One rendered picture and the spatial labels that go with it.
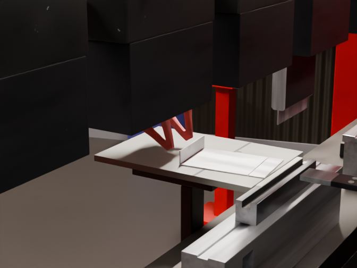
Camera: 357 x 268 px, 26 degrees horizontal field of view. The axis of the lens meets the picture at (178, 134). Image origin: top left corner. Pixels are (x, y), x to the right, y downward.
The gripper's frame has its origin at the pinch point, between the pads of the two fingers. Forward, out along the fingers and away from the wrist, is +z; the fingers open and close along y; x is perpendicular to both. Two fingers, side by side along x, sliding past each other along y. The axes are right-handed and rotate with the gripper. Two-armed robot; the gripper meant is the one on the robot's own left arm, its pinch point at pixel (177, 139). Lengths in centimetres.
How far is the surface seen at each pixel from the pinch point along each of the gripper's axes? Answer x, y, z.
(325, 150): 4, 49, 16
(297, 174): -15.3, 0.8, 11.9
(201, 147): -1.5, 2.5, 2.7
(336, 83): 11, 86, 6
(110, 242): 156, 139, 26
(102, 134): 233, 254, -22
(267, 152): -8.7, 7.2, 7.9
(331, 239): -11.0, 8.7, 24.0
